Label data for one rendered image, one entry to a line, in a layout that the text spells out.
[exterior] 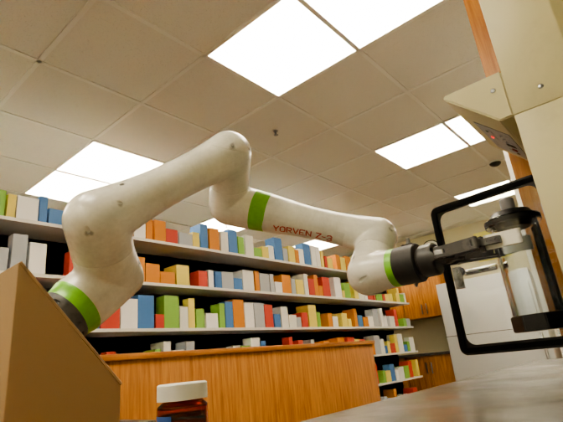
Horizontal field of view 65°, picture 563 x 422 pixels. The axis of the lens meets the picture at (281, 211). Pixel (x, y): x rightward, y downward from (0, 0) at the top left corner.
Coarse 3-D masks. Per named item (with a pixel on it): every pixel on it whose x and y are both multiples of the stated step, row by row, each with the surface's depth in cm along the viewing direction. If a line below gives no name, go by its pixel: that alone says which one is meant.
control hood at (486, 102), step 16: (480, 80) 88; (496, 80) 86; (448, 96) 92; (464, 96) 90; (480, 96) 88; (496, 96) 86; (464, 112) 94; (480, 112) 88; (496, 112) 85; (512, 112) 84; (496, 128) 93; (512, 128) 88
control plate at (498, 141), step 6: (480, 126) 99; (486, 126) 96; (486, 132) 102; (492, 132) 99; (498, 132) 95; (492, 138) 105; (498, 138) 101; (510, 138) 95; (498, 144) 108; (504, 144) 104; (510, 144) 101; (516, 144) 97; (510, 150) 108; (522, 150) 101; (522, 156) 107
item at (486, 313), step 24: (528, 192) 108; (456, 216) 121; (480, 216) 116; (456, 240) 120; (480, 264) 114; (552, 264) 102; (456, 288) 118; (480, 288) 113; (504, 288) 108; (480, 312) 112; (504, 312) 108; (480, 336) 111; (504, 336) 107; (528, 336) 103; (552, 336) 99
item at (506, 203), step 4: (500, 200) 94; (504, 200) 93; (508, 200) 93; (512, 200) 93; (500, 204) 94; (504, 204) 93; (508, 204) 93; (512, 204) 92; (504, 208) 93; (508, 208) 90; (512, 208) 90; (516, 208) 89; (520, 208) 89; (524, 208) 89; (528, 208) 90; (500, 212) 91; (504, 212) 90; (508, 212) 90; (512, 212) 89; (492, 216) 93; (496, 216) 91
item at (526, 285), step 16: (496, 224) 91; (512, 224) 88; (528, 224) 88; (528, 240) 87; (512, 256) 87; (528, 256) 86; (544, 256) 86; (512, 272) 87; (528, 272) 85; (544, 272) 85; (512, 288) 87; (528, 288) 84; (544, 288) 84; (512, 304) 87; (528, 304) 84; (544, 304) 83; (560, 304) 83
